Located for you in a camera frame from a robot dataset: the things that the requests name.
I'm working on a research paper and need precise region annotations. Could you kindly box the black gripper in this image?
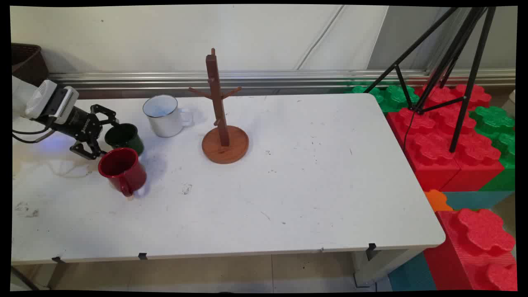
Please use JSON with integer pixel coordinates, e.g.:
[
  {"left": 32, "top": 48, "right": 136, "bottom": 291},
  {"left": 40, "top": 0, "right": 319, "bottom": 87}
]
[{"left": 53, "top": 104, "right": 120, "bottom": 161}]

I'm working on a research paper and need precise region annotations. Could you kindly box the red enamel mug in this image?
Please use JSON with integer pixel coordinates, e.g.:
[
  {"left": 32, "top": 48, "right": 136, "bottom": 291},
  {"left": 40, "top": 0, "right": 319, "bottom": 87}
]
[{"left": 98, "top": 147, "right": 147, "bottom": 198}]

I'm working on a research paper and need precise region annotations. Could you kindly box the dark green enamel mug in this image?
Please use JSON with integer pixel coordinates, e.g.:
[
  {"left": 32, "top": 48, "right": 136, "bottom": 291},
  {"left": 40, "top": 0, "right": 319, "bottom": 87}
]
[{"left": 104, "top": 123, "right": 145, "bottom": 156}]

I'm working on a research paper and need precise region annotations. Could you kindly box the white enamel mug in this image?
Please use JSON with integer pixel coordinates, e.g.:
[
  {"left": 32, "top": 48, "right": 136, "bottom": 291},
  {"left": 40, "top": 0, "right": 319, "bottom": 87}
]
[{"left": 143, "top": 94, "right": 193, "bottom": 138}]

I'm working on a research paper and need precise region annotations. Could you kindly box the brown wicker basket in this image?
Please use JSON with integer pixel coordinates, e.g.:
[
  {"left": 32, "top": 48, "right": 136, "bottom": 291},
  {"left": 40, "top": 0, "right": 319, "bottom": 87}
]
[{"left": 12, "top": 43, "right": 50, "bottom": 87}]

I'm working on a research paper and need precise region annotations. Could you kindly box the brown wooden mug tree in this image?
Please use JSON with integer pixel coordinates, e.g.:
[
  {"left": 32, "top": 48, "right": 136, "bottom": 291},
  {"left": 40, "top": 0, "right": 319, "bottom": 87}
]
[{"left": 189, "top": 48, "right": 250, "bottom": 165}]

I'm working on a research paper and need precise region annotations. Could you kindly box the green foam block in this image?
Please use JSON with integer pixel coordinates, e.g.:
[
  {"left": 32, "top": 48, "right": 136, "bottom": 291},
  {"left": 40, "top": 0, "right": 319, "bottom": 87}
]
[
  {"left": 469, "top": 106, "right": 516, "bottom": 191},
  {"left": 346, "top": 85, "right": 420, "bottom": 113}
]

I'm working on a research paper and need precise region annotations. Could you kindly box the white table leg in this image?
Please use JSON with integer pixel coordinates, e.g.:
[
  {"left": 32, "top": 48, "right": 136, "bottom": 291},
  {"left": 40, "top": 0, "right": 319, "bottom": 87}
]
[{"left": 353, "top": 247, "right": 425, "bottom": 288}]

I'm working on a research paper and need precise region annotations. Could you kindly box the large red foam block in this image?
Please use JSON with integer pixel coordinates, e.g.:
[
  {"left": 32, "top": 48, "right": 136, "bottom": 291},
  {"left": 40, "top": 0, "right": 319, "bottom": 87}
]
[{"left": 386, "top": 82, "right": 504, "bottom": 193}]

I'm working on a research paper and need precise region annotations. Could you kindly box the teal foam mat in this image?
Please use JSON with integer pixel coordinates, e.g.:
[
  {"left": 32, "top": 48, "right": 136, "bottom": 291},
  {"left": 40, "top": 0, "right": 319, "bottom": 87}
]
[
  {"left": 443, "top": 191, "right": 514, "bottom": 211},
  {"left": 388, "top": 252, "right": 437, "bottom": 292}
]

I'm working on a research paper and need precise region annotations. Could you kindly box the orange foam piece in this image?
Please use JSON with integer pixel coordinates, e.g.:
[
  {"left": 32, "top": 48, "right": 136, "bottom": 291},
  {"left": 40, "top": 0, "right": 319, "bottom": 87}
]
[{"left": 424, "top": 189, "right": 453, "bottom": 213}]

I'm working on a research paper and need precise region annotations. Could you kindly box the black tripod stand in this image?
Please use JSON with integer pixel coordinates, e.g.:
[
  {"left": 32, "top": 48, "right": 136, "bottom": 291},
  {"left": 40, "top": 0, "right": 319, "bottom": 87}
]
[{"left": 363, "top": 6, "right": 497, "bottom": 153}]

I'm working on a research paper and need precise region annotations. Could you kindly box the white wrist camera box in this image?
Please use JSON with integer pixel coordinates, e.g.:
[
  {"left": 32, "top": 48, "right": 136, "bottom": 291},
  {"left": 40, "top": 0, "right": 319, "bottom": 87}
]
[{"left": 26, "top": 80, "right": 79, "bottom": 125}]

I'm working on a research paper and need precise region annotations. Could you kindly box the black floor cable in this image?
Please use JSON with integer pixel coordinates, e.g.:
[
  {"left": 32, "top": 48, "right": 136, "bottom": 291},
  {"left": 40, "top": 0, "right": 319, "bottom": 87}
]
[{"left": 12, "top": 266, "right": 40, "bottom": 291}]

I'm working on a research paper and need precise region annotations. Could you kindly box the silver metal wall rail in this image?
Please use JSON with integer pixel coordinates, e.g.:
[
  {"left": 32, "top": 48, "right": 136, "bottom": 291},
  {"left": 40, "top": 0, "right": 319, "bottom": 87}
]
[{"left": 47, "top": 69, "right": 516, "bottom": 90}]

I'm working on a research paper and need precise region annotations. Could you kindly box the thin black tripod cable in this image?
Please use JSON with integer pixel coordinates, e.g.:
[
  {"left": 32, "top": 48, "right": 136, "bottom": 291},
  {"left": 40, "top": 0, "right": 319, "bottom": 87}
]
[{"left": 403, "top": 109, "right": 415, "bottom": 154}]

